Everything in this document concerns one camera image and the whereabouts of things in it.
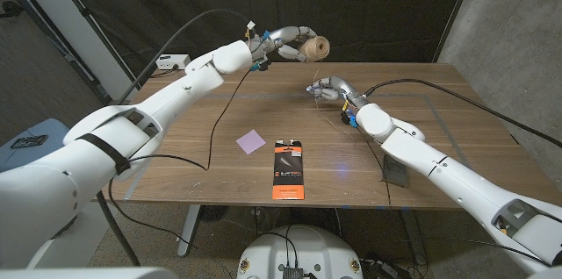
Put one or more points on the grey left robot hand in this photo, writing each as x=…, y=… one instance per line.
x=283, y=35

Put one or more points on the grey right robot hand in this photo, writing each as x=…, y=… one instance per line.
x=340, y=88

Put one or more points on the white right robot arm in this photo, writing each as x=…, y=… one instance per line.
x=439, y=169

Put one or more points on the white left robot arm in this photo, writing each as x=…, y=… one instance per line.
x=184, y=86

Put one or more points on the orange black retail package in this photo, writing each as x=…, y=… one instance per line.
x=288, y=169

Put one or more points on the purple sticky note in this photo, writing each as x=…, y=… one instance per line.
x=250, y=142

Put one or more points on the black backdrop curtain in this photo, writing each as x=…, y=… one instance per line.
x=351, y=7

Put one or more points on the small black box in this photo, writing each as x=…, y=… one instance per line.
x=394, y=176

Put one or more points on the white power strip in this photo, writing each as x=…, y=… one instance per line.
x=171, y=62

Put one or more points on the grey table leg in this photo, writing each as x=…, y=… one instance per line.
x=413, y=235
x=189, y=231

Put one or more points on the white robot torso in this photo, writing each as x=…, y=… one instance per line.
x=303, y=248

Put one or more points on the floor power strip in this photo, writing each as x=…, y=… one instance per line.
x=381, y=268

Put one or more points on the small black patterned item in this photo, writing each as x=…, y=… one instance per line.
x=30, y=141

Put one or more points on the blue bag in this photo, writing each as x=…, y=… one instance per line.
x=26, y=158

